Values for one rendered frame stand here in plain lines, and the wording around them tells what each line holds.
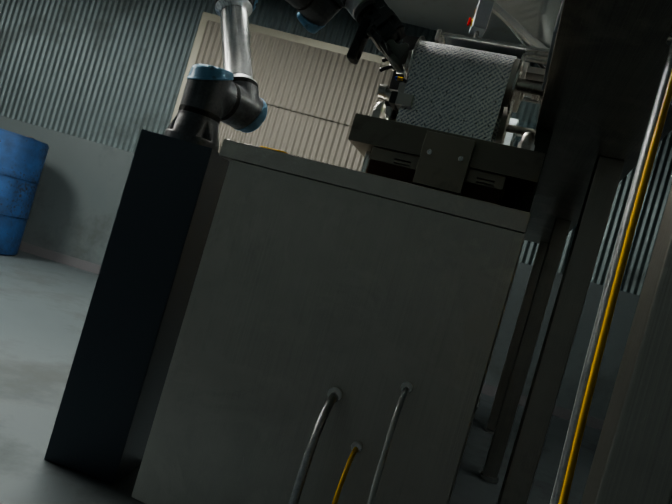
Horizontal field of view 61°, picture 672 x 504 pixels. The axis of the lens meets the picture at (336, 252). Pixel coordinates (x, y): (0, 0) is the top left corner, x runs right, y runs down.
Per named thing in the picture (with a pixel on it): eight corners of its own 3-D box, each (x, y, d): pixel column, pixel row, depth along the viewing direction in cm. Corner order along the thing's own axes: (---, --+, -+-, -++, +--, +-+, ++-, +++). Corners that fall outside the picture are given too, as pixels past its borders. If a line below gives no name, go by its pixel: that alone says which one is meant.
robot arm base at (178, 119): (153, 133, 153) (164, 97, 153) (175, 145, 168) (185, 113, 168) (206, 147, 151) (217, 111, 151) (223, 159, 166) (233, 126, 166)
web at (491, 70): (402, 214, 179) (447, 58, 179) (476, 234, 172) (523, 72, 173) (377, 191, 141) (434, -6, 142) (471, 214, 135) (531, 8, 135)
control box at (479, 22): (463, 32, 204) (471, 5, 204) (481, 37, 203) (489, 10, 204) (467, 24, 197) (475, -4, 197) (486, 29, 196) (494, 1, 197)
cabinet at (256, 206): (367, 384, 365) (405, 254, 366) (467, 419, 347) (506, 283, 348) (114, 540, 124) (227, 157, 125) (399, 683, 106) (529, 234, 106)
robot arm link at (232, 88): (169, 102, 158) (183, 55, 158) (205, 120, 169) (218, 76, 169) (198, 106, 151) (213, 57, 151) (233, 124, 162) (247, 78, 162)
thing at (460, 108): (388, 145, 142) (409, 74, 142) (483, 167, 136) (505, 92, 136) (388, 145, 142) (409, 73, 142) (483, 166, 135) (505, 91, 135)
